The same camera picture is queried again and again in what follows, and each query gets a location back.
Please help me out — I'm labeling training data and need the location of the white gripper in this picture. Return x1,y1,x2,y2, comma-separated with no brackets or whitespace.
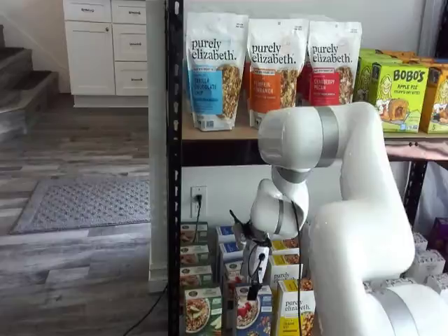
244,241,273,302

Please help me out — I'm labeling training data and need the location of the grey patterned floor mat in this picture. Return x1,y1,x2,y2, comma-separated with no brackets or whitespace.
9,178,152,235

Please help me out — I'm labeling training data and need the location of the orange label granola bag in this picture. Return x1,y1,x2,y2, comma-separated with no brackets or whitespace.
246,17,309,130
242,61,253,115

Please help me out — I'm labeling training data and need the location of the white wall outlet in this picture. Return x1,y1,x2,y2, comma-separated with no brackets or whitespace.
190,185,209,219

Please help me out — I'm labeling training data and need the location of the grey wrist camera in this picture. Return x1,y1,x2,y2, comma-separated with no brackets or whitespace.
229,209,253,248

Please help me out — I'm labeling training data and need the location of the white kitchen cabinet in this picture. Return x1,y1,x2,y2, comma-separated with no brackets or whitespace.
62,0,148,109

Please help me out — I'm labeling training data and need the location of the grey carpeted staircase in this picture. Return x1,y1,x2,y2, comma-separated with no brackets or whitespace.
0,24,60,143

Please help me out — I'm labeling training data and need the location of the black plug with cord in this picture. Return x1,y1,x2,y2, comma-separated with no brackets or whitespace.
193,193,205,244

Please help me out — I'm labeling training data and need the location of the white patterned cereal box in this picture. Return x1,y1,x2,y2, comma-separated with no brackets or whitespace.
407,249,447,285
424,272,448,295
412,232,430,251

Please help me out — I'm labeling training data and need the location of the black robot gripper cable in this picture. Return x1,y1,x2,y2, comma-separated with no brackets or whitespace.
279,197,305,336

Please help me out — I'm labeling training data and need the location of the blue label granola bag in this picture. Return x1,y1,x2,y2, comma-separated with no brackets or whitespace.
185,12,250,133

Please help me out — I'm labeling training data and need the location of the thin black cable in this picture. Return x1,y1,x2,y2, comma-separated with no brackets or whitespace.
122,282,169,336

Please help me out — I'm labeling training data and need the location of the green apple cinnamon oatmeal box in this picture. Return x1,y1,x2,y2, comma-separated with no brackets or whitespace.
180,221,209,246
180,244,210,267
180,265,214,290
183,286,223,334

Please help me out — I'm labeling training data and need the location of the purple package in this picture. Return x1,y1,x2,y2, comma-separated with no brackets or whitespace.
429,216,448,251

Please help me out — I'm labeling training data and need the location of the green Bobo's apple pie box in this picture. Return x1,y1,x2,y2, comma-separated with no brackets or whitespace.
358,48,404,66
356,57,430,134

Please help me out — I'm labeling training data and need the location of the black metal shelf rack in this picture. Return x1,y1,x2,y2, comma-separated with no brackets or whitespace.
164,0,448,336

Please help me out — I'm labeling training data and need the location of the yellow white granola box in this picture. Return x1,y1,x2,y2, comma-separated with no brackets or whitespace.
268,264,304,291
270,239,300,256
270,253,300,267
275,279,316,336

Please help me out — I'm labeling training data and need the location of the red label granola bag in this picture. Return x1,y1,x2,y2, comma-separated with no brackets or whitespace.
296,62,313,106
307,20,363,106

